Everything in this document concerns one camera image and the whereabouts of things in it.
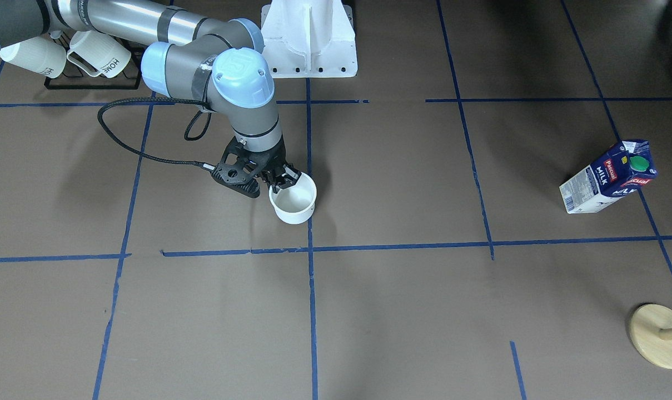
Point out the white home mug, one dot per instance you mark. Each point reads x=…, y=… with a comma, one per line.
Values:
x=97, y=54

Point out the white smiley mug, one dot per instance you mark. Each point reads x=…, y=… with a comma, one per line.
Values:
x=295, y=204

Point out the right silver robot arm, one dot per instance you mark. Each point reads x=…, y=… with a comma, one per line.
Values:
x=217, y=66

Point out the white camera pole base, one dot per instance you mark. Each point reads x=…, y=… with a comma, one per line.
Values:
x=309, y=39

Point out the black mug rack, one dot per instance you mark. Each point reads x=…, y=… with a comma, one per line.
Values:
x=130, y=77

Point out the white ribbed mug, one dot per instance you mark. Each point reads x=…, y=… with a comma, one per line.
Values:
x=38, y=55

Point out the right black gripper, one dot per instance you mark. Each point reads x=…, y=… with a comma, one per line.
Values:
x=271, y=163

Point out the wooden mug tree stand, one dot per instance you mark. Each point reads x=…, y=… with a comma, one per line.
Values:
x=650, y=332

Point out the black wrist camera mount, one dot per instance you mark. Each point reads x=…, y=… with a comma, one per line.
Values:
x=237, y=171

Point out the blue white milk carton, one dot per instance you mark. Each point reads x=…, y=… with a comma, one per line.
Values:
x=623, y=169

